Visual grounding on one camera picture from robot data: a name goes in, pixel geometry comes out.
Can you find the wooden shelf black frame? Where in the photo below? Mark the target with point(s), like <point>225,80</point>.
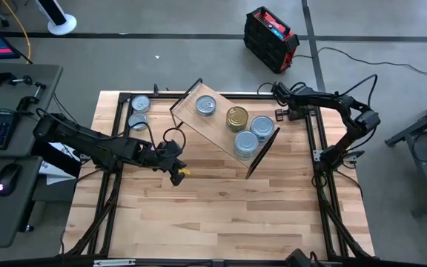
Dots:
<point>219,128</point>

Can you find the black flat box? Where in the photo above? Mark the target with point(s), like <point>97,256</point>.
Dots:
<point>58,163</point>

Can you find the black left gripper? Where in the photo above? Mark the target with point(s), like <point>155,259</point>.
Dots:
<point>158,157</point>

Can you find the red black tool case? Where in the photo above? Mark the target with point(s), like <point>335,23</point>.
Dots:
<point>269,41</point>

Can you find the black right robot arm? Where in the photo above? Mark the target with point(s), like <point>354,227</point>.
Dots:
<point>328,102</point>

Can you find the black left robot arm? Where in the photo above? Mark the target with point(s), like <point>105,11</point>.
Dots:
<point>87,142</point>

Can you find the black table clamp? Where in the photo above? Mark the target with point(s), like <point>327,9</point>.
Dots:
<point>156,89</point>

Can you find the black desk clamp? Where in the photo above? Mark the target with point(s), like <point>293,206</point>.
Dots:
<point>32,97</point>
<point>9,78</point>

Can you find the white round-base stand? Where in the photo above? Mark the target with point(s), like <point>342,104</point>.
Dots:
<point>62,24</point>

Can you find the black computer mouse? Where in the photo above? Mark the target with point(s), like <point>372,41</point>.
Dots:
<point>7,178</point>

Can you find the white paper sheet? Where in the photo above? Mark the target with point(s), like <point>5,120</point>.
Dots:
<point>56,174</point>

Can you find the white mount plate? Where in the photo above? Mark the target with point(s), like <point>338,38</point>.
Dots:
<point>318,155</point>

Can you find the grey clamp bracket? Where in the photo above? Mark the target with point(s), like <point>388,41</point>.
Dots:
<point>350,155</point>

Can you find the silver metal bracket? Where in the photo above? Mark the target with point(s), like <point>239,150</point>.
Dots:
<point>114,262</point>

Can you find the black metal table frame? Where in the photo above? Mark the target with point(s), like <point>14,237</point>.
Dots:
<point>235,96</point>

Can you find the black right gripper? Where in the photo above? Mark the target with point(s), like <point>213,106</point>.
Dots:
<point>289,98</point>

